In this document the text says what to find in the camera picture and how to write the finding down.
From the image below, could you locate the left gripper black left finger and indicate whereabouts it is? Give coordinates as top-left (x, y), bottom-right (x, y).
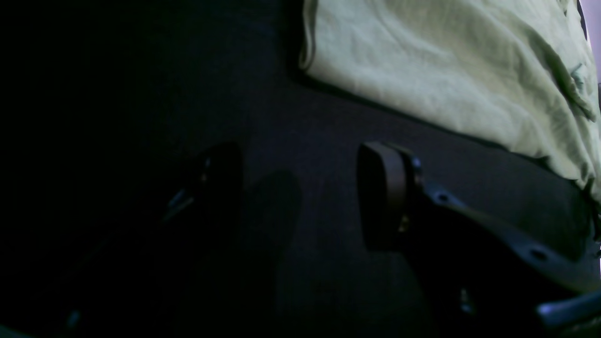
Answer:
top-left (28, 142), bottom-right (243, 338)

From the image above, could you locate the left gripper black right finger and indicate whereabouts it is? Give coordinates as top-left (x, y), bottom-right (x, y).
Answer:
top-left (356, 141), bottom-right (600, 338)

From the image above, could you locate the light green T-shirt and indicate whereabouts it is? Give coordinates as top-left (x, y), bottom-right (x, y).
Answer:
top-left (299, 0), bottom-right (600, 203)

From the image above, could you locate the black table cloth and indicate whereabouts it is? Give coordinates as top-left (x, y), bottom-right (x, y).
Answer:
top-left (1, 0), bottom-right (599, 338)

